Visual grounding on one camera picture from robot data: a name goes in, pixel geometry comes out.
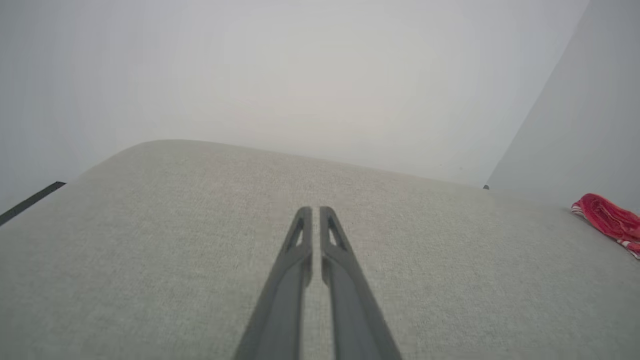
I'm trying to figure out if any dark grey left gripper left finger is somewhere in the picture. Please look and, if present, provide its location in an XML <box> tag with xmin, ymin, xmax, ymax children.
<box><xmin>232</xmin><ymin>206</ymin><xmax>314</xmax><ymax>360</ymax></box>

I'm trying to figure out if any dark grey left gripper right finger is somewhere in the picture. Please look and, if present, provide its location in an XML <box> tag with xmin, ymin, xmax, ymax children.
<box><xmin>319</xmin><ymin>206</ymin><xmax>404</xmax><ymax>360</ymax></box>

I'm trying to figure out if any red and white basketball jersey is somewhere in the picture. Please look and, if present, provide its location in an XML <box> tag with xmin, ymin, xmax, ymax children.
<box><xmin>571</xmin><ymin>193</ymin><xmax>640</xmax><ymax>260</ymax></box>

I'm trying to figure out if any black baseboard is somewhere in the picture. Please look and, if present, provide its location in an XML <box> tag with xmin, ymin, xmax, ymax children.
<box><xmin>0</xmin><ymin>181</ymin><xmax>67</xmax><ymax>227</ymax></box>

